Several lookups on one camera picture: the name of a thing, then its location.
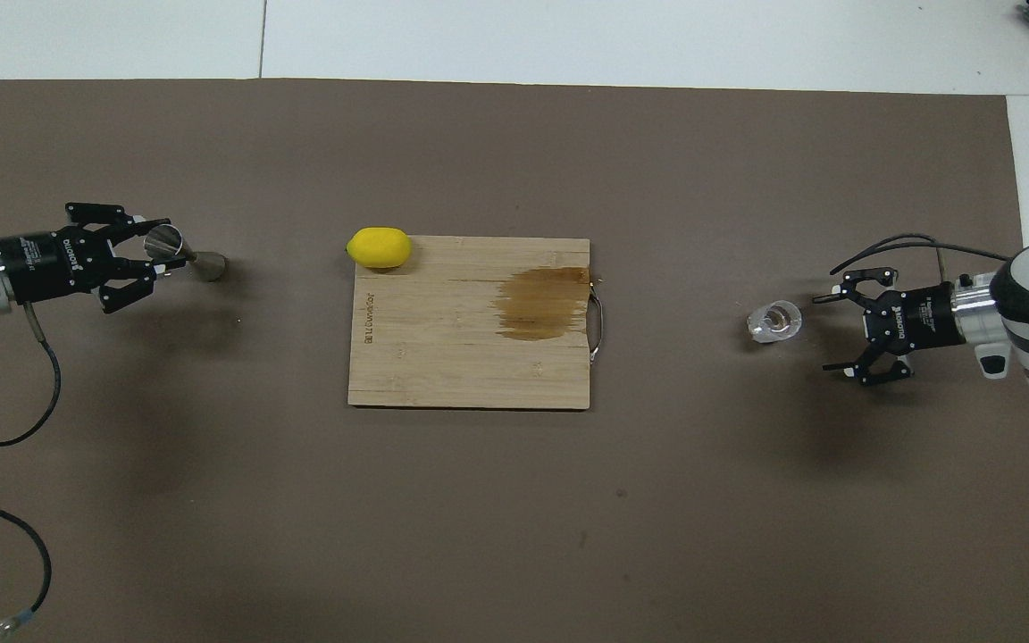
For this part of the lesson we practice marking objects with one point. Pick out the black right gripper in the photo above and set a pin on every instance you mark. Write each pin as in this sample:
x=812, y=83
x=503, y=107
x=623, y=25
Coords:
x=921, y=317

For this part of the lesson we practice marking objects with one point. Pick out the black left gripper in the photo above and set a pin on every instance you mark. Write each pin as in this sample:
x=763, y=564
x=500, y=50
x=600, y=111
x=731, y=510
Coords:
x=41, y=263

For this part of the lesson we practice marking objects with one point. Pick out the steel double jigger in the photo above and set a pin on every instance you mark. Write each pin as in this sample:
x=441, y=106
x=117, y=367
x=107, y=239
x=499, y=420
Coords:
x=208, y=266

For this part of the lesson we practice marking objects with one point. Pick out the small clear glass cup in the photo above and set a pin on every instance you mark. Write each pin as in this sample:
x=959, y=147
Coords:
x=775, y=321

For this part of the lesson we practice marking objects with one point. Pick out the yellow lemon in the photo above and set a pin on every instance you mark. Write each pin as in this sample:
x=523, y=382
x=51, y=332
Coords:
x=379, y=247

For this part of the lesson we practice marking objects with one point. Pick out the bamboo cutting board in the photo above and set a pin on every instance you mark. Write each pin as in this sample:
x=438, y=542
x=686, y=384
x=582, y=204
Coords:
x=443, y=339

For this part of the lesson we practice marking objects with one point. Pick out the brown table mat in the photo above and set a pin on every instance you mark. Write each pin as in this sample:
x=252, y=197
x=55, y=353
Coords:
x=479, y=536

